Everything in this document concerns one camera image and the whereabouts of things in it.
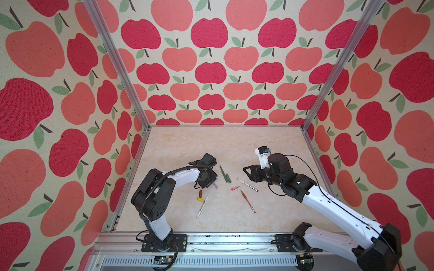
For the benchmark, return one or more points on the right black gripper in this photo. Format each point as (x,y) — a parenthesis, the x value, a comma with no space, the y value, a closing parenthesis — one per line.
(255,171)

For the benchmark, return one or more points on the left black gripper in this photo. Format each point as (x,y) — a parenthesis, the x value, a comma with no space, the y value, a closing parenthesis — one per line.
(203,185)

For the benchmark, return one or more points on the green pen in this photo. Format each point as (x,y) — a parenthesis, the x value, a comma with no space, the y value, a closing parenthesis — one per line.
(223,173)

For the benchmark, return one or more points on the red pen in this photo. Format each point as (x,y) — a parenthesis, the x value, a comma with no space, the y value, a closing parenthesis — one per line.
(250,205)

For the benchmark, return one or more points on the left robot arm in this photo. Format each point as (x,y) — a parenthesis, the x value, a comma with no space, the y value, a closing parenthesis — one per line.
(153,195)

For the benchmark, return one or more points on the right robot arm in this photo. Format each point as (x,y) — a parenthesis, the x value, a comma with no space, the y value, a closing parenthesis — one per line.
(369,244)

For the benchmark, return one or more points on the white pen brown end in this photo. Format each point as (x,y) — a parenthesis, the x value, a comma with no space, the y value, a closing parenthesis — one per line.
(248,185)

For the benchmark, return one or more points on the green pen cap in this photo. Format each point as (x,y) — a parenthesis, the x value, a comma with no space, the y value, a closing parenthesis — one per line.
(228,178)

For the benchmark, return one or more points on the white pen yellow end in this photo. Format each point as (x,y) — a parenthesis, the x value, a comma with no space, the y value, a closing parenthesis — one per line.
(202,207)

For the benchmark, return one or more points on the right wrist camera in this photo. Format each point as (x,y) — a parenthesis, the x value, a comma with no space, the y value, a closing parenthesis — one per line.
(263,154)

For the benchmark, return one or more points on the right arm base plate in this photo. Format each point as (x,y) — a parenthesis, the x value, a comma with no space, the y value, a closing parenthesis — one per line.
(288,243)

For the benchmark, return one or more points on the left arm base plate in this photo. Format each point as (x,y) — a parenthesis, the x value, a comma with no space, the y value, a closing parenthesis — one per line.
(175,242)

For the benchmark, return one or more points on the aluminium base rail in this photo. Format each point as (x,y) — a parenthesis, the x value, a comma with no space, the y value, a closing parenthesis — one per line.
(208,251)

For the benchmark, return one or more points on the left aluminium frame post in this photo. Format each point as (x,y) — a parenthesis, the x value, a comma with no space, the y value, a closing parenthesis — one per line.
(98,20)

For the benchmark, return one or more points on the aluminium frame post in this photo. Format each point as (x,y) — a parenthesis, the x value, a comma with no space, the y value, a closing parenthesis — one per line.
(361,27)
(98,20)

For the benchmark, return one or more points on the right aluminium frame post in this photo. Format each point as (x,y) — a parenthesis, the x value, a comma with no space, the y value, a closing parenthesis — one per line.
(361,27)

